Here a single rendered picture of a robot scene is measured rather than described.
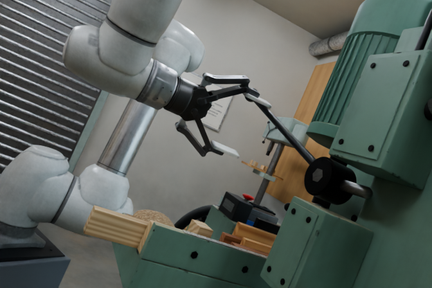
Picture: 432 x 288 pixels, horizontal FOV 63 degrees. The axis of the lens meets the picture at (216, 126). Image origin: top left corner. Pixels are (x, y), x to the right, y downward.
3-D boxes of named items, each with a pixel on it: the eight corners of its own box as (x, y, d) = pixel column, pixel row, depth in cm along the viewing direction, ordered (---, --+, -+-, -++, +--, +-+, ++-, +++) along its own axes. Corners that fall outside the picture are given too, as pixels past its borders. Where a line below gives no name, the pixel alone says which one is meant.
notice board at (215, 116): (218, 132, 377) (235, 92, 380) (218, 132, 376) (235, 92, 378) (163, 107, 361) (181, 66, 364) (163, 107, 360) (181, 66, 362)
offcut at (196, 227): (193, 241, 73) (200, 226, 73) (185, 233, 77) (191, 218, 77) (207, 245, 74) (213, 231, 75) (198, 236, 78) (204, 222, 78)
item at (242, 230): (282, 273, 78) (296, 241, 79) (286, 276, 77) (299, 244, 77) (222, 255, 72) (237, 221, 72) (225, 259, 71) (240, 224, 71)
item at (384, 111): (366, 173, 51) (405, 80, 52) (423, 191, 43) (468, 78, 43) (324, 152, 48) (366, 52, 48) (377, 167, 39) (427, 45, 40)
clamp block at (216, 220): (243, 251, 95) (256, 220, 95) (269, 276, 83) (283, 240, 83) (196, 236, 89) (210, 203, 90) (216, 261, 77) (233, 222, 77)
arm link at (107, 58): (132, 112, 67) (163, 52, 63) (48, 76, 61) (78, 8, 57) (132, 90, 76) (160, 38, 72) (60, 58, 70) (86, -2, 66)
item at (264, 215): (254, 220, 94) (262, 200, 94) (276, 236, 84) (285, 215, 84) (213, 205, 89) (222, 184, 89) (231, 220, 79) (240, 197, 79)
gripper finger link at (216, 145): (214, 145, 78) (213, 148, 79) (240, 156, 81) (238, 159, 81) (211, 139, 81) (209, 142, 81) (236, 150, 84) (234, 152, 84)
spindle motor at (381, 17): (345, 159, 82) (395, 39, 84) (412, 177, 66) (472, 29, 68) (288, 130, 76) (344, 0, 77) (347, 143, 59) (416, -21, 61)
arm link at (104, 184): (49, 216, 114) (112, 239, 122) (48, 230, 99) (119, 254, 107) (153, 18, 128) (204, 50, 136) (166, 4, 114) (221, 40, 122)
